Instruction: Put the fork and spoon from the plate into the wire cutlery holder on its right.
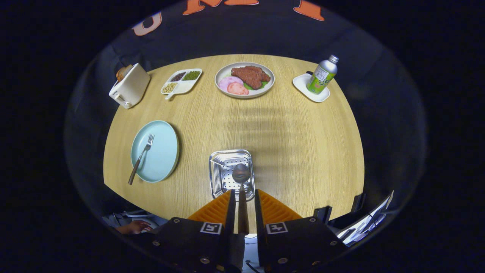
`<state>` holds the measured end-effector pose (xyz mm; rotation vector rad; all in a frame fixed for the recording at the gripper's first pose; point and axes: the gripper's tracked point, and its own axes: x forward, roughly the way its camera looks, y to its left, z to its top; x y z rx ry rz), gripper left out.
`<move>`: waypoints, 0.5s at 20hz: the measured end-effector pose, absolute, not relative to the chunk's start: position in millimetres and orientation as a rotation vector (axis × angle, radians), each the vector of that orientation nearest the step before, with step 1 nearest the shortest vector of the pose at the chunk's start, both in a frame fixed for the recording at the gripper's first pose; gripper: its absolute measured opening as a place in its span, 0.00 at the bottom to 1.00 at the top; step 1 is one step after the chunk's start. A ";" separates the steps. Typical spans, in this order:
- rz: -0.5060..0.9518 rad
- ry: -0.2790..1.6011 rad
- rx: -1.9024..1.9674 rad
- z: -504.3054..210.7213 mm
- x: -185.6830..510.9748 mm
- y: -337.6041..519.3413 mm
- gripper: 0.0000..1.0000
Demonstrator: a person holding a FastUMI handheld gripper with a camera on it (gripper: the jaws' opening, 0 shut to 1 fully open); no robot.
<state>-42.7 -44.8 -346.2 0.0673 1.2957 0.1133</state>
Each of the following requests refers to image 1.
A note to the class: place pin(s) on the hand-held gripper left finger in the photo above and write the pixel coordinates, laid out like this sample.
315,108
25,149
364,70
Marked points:
231,216

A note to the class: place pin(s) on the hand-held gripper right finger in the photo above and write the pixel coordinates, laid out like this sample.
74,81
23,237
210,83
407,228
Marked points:
258,216

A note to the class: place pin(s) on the black table clamp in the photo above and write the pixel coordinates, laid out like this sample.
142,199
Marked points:
324,214
358,203

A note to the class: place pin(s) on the light blue round plate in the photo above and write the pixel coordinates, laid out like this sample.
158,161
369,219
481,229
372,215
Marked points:
161,151

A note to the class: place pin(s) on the reddish pink ham slice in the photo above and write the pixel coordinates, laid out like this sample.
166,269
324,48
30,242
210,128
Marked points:
238,89

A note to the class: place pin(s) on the green lettuce leaf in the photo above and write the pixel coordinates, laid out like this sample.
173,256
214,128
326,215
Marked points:
248,87

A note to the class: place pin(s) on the pale pink ham slice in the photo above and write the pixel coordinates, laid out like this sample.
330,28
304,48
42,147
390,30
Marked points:
227,81

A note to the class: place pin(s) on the white divided dish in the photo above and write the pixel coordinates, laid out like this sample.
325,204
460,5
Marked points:
185,87

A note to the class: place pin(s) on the white square saucer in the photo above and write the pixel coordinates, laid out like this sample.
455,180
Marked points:
301,83

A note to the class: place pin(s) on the round white steak plate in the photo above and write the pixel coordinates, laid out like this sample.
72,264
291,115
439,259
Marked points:
222,75

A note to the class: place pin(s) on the brown grilled steak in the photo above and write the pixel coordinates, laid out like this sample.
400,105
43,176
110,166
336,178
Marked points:
250,75

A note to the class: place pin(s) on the pile of yellow beans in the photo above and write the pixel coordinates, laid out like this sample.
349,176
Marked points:
169,87

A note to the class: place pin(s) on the pile of green beans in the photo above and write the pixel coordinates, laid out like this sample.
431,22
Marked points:
191,75

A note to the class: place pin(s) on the pile of dark beans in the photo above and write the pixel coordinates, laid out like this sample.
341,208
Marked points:
178,76

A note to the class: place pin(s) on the green labelled metal bottle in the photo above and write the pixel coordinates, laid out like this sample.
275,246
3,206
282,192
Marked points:
320,77

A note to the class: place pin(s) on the cream white toaster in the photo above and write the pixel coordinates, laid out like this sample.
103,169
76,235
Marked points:
130,89

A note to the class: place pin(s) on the brown toast slice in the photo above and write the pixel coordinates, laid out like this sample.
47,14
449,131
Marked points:
122,72

